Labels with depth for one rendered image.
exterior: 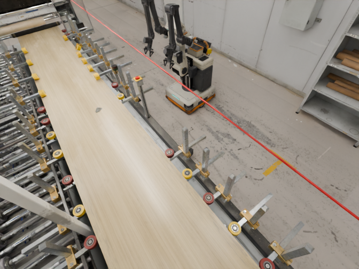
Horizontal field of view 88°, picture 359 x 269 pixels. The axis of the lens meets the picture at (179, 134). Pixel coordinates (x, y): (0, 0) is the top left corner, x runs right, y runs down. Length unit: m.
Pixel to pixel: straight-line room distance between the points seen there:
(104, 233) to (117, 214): 0.14
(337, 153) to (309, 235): 1.26
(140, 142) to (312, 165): 2.24
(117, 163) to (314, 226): 2.14
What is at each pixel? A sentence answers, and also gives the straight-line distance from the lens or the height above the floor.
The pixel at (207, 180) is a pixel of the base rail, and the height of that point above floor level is 0.70.
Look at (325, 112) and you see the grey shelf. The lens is 3.60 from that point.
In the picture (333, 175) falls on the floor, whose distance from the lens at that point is 3.06.
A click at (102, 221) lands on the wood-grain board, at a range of 1.51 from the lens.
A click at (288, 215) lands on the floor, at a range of 2.56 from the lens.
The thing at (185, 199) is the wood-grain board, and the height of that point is 0.90.
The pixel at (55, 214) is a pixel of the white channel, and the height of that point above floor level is 1.23.
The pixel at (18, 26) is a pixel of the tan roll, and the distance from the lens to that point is 4.72.
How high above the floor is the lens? 2.24
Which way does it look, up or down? 51 degrees down
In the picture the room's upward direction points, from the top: 5 degrees counter-clockwise
